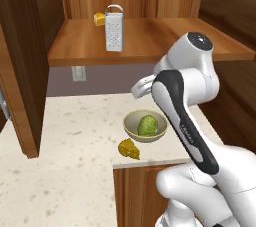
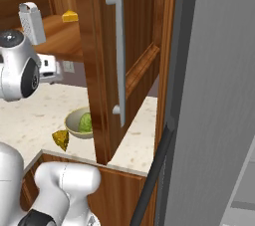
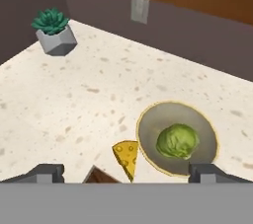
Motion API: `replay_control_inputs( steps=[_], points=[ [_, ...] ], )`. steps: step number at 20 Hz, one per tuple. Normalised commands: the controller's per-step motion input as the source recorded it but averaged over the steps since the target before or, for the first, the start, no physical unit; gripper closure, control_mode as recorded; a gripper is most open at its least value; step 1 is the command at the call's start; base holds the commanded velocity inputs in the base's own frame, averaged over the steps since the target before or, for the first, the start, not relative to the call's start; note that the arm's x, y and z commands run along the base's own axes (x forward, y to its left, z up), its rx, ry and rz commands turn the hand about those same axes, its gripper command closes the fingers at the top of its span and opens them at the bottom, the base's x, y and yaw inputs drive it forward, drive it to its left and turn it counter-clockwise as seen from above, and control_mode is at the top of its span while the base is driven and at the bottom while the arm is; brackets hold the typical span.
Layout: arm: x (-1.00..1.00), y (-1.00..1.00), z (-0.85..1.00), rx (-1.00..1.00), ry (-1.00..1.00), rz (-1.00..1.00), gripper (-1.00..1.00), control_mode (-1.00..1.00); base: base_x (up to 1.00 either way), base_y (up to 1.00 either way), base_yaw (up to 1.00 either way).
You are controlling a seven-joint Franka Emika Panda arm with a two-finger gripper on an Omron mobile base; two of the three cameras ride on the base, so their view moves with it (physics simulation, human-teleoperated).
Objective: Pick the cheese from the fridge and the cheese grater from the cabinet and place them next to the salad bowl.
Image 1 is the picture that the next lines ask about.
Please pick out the green lettuce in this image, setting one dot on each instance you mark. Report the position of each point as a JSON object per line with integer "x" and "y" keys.
{"x": 148, "y": 125}

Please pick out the wooden cabinet door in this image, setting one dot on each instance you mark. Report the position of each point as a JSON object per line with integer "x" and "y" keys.
{"x": 20, "y": 61}

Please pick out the yellow cheese wedge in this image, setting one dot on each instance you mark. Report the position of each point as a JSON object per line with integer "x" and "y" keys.
{"x": 128, "y": 149}

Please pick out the yellow cheese block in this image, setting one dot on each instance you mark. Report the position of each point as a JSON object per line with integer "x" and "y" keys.
{"x": 98, "y": 19}

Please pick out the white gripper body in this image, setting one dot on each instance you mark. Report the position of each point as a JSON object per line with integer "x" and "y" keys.
{"x": 143, "y": 86}

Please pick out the silver cheese grater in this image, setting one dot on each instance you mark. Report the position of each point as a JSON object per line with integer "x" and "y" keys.
{"x": 114, "y": 31}

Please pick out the wooden base cabinet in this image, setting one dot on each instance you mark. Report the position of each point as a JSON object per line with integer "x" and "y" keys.
{"x": 140, "y": 194}

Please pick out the white wall outlet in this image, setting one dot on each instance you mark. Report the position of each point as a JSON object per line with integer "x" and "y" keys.
{"x": 78, "y": 73}

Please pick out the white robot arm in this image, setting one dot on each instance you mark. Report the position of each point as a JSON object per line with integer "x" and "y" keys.
{"x": 190, "y": 71}

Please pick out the beige salad bowl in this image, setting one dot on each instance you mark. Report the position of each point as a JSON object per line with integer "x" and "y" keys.
{"x": 133, "y": 131}

